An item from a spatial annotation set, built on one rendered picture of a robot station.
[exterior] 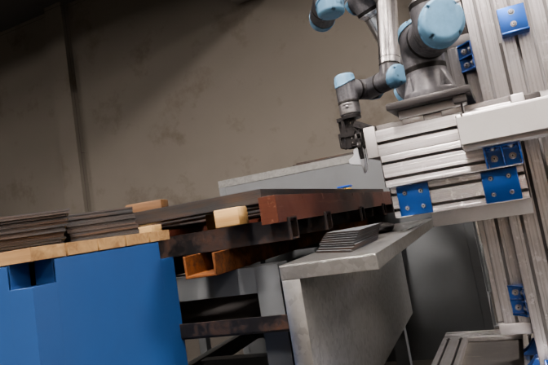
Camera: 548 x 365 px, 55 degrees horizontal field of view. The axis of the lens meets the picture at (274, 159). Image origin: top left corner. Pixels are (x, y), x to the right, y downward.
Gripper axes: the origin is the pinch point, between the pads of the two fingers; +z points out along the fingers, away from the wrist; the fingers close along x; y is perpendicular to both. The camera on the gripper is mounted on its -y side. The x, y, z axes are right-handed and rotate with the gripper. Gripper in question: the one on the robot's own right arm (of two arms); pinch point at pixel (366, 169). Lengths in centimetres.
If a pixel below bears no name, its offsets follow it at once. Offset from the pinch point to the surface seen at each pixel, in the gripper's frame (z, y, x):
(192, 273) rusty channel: 22, 27, 80
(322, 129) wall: -74, 104, -338
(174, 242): 14, 34, 76
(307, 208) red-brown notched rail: 11, 5, 60
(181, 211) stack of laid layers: 7, 30, 78
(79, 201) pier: -52, 435, -343
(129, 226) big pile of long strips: 9, 33, 93
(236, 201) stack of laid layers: 7, 15, 78
